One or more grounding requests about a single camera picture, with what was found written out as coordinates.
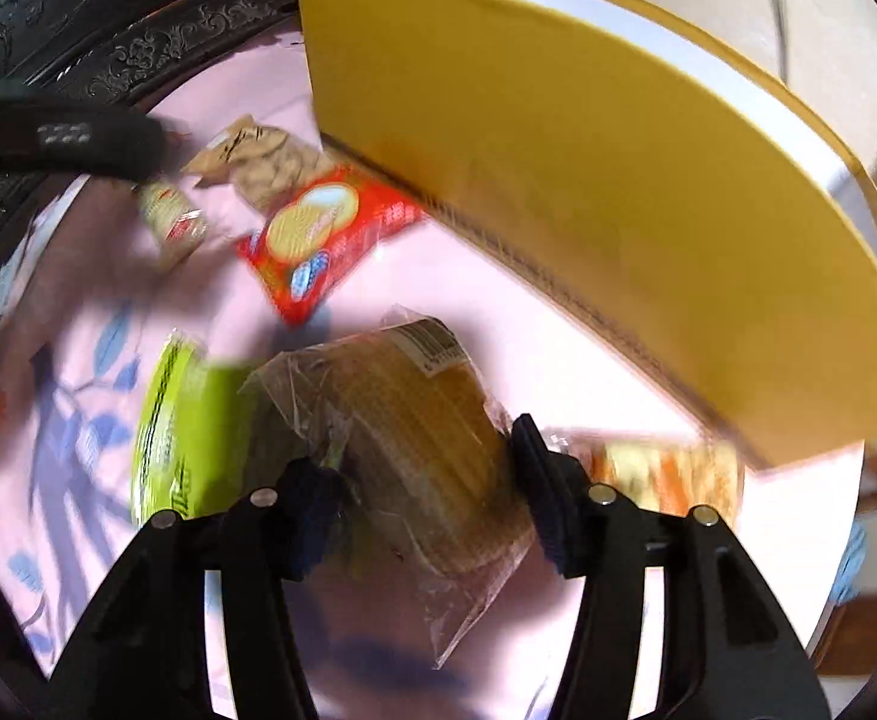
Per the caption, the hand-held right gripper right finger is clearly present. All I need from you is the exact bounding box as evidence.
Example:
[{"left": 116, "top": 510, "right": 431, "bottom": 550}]
[{"left": 509, "top": 412, "right": 833, "bottom": 720}]

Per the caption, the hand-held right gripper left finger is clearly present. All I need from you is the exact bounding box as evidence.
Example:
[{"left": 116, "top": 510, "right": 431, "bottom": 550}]
[{"left": 41, "top": 457, "right": 351, "bottom": 720}]

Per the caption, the yellow cardboard box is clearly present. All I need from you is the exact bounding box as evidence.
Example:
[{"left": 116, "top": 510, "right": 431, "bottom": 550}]
[{"left": 296, "top": 0, "right": 877, "bottom": 470}]

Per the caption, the red biscuit packet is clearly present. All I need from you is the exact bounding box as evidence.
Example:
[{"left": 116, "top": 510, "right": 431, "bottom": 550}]
[{"left": 236, "top": 165, "right": 425, "bottom": 327}]

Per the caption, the orange clear snack packet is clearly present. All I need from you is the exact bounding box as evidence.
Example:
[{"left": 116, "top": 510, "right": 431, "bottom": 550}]
[{"left": 551, "top": 431, "right": 747, "bottom": 518}]

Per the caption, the dark carved table edge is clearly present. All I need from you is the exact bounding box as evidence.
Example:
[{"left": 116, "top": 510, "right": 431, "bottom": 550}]
[{"left": 0, "top": 0, "right": 308, "bottom": 278}]

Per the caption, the beige cracker packet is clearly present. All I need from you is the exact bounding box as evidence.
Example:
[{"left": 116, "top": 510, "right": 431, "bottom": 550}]
[{"left": 179, "top": 114, "right": 342, "bottom": 215}]

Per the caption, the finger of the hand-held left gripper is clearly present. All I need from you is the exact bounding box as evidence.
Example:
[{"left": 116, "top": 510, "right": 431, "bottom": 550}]
[{"left": 107, "top": 111, "right": 177, "bottom": 179}]

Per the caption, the clear brown cake packet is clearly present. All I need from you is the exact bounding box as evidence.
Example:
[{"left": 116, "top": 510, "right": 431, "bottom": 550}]
[{"left": 239, "top": 307, "right": 540, "bottom": 672}]

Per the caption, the green snack packet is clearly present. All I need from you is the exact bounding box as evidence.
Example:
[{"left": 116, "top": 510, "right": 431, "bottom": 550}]
[{"left": 131, "top": 330, "right": 260, "bottom": 526}]

